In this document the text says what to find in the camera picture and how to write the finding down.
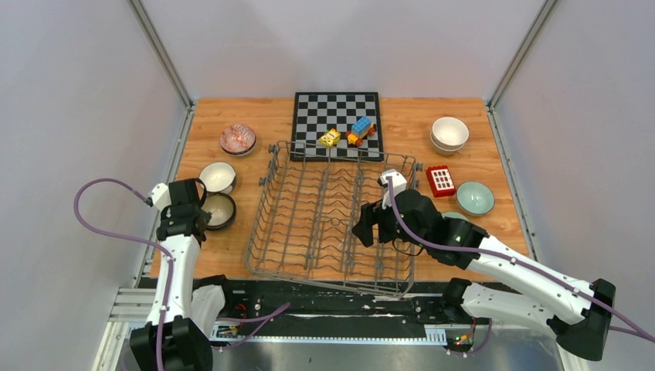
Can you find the dark teal glazed bowl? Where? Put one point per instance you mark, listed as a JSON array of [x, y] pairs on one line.
[[227, 225]]

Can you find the teal white dotted bowl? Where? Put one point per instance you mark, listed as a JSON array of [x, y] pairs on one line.
[[219, 177]]

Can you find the blue orange toy truck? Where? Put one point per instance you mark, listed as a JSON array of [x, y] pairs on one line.
[[360, 130]]

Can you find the grey wire dish rack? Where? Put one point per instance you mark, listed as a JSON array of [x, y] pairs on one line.
[[301, 232]]

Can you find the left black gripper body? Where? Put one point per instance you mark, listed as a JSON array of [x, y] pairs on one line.
[[167, 215]]

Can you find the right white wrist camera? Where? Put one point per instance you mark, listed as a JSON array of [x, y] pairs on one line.
[[394, 180]]

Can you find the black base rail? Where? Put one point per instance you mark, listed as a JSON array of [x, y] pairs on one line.
[[278, 308]]

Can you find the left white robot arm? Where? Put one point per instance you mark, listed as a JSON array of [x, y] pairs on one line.
[[175, 335]]

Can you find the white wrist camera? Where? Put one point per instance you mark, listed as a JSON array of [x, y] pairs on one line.
[[394, 180], [159, 197]]

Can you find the light blue striped bowl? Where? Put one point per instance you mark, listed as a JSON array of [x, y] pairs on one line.
[[475, 198]]

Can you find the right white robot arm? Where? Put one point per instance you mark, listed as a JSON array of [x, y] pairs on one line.
[[573, 312]]

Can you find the beige floral bowl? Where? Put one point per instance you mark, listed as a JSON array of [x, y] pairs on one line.
[[444, 151]]

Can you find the red toy block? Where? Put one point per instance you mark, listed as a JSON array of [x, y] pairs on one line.
[[440, 181]]

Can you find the black white checkerboard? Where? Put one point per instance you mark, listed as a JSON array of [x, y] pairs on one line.
[[318, 112]]

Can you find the blue zigzag bowl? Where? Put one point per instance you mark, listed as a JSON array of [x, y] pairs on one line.
[[237, 137]]

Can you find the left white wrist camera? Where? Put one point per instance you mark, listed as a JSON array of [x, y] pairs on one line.
[[159, 197]]

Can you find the black patterned bowl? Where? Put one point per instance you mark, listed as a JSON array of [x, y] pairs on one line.
[[220, 209]]

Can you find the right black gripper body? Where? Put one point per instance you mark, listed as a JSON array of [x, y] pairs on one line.
[[395, 230]]

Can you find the yellow toy car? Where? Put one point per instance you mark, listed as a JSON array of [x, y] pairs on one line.
[[330, 138]]

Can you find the mint green bowl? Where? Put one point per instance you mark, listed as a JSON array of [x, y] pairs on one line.
[[454, 215]]

